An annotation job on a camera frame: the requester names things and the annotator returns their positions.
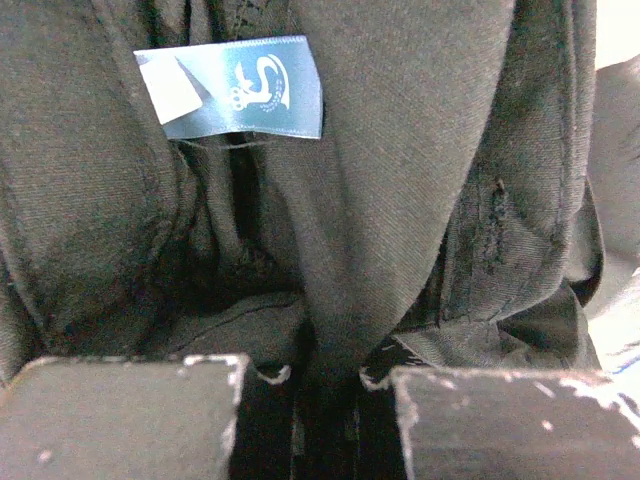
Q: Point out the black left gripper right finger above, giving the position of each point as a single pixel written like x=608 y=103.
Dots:
x=415 y=421

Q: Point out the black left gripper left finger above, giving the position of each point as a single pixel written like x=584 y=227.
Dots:
x=196 y=417

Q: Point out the black garment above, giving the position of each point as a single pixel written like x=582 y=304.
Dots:
x=313 y=182

